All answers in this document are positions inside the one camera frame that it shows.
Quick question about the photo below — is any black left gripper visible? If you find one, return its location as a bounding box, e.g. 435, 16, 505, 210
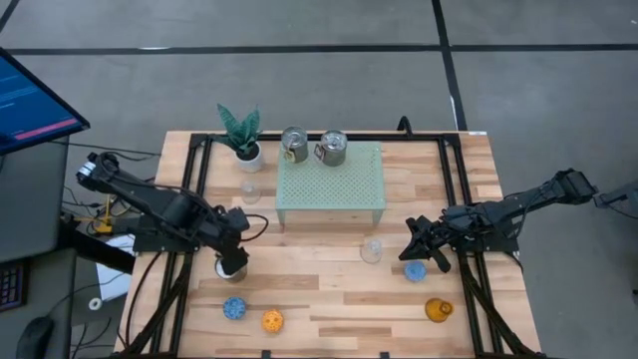
210, 204, 251, 276

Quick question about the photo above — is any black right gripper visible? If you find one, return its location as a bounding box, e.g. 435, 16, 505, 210
398, 204, 476, 275

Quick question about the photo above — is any silver tin candle with tag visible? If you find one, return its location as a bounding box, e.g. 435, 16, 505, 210
214, 254, 249, 284
314, 129, 349, 168
280, 125, 310, 165

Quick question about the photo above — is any clear ribbed glass candle holder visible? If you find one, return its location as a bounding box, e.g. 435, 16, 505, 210
359, 237, 385, 264
240, 181, 263, 205

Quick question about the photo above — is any white plant pot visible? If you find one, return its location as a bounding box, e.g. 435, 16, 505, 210
234, 142, 264, 174

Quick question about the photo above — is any green perforated metal shelf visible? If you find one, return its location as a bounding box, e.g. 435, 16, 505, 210
274, 141, 388, 233

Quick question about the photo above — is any white paper sheet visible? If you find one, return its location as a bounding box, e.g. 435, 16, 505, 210
94, 233, 136, 302

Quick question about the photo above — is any green snake plant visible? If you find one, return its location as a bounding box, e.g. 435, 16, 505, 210
208, 103, 263, 156

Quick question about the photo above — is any black computer mouse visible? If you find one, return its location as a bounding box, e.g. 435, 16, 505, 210
16, 316, 55, 359

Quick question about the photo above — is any black keyboard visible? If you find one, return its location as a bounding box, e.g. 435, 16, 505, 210
0, 261, 29, 313

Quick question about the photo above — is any black computer monitor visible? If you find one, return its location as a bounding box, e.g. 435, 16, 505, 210
0, 47, 91, 156

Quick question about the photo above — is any yellow cable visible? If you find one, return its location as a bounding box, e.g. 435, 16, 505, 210
92, 195, 115, 235

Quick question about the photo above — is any thin black floor cable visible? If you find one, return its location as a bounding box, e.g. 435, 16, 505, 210
52, 141, 160, 157

